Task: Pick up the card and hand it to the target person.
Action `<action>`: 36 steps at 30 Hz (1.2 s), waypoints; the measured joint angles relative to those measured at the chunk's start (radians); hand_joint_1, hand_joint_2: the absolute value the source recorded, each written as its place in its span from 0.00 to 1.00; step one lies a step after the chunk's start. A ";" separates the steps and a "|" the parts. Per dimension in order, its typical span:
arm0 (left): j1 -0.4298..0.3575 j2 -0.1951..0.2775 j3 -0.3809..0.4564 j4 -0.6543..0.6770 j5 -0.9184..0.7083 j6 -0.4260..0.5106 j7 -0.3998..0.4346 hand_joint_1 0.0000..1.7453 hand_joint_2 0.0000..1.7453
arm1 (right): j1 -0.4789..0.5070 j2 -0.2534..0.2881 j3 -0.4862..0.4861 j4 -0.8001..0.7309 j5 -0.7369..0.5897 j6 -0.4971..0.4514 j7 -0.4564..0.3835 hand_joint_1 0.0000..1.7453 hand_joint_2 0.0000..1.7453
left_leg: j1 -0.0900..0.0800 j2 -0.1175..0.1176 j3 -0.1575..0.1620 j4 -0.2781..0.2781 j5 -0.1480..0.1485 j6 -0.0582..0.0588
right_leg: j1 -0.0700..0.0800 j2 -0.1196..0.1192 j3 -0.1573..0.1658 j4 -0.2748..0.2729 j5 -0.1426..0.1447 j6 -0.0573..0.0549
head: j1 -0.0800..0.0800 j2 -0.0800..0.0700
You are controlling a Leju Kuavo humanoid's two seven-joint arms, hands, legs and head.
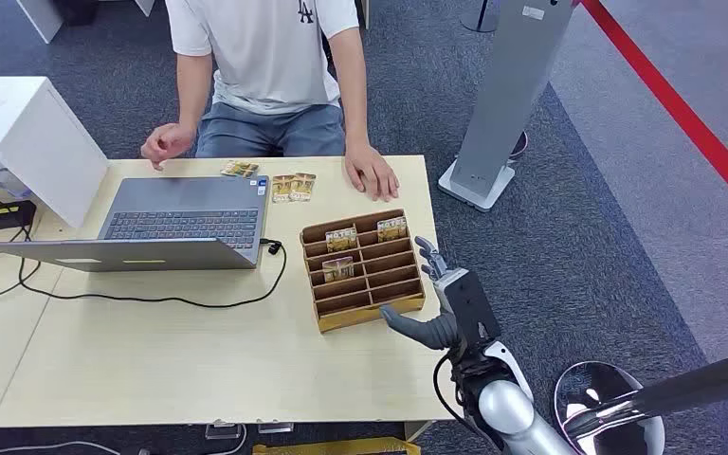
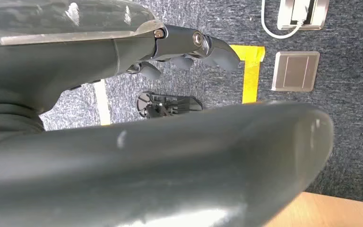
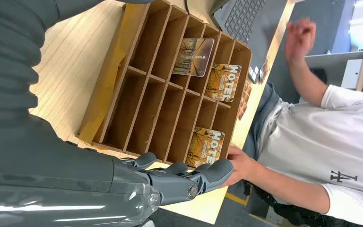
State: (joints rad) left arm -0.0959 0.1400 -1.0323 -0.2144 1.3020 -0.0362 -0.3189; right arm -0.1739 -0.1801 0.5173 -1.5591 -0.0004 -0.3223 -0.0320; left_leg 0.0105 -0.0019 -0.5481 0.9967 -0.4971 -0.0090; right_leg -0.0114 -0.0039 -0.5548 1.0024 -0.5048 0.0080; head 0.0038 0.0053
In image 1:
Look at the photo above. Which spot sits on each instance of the person's left hand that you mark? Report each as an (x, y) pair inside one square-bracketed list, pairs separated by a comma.
[(370, 172)]

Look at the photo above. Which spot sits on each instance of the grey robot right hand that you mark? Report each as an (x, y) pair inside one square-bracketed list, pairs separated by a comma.
[(471, 308)]

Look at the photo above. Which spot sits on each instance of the person's right hand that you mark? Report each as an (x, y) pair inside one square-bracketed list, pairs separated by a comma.
[(166, 143)]

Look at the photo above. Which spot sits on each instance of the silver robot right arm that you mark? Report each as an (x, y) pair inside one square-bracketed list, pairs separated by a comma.
[(515, 414)]

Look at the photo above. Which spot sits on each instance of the person's right forearm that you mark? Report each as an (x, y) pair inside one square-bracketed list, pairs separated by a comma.
[(193, 94)]

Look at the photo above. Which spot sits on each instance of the person's left forearm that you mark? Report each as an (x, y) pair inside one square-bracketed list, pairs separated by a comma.
[(354, 107)]

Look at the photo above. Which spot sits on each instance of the wooden card organizer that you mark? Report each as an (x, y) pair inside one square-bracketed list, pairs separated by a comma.
[(370, 276)]

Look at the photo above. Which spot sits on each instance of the person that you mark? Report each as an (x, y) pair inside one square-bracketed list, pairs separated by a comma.
[(270, 56)]

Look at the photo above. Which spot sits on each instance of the grey laptop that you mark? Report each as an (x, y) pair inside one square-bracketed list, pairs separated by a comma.
[(182, 220)]

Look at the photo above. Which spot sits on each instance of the white box cabinet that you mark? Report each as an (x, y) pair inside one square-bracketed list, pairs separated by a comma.
[(31, 135)]

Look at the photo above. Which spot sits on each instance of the white furniture panel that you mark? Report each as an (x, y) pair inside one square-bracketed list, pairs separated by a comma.
[(39, 17), (145, 6)]

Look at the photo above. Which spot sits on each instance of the grey standing panel with base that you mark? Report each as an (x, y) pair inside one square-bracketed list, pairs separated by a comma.
[(508, 94)]

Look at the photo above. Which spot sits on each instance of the round grey stand base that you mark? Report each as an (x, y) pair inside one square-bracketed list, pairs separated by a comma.
[(480, 17)]

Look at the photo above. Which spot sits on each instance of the closed steel floor socket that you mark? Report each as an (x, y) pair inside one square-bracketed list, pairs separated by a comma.
[(275, 427)]

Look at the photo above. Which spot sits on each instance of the steel floor socket with plug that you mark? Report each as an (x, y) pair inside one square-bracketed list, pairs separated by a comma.
[(223, 431)]

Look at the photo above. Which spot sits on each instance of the red barrier belt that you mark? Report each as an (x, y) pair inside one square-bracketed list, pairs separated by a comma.
[(684, 113)]

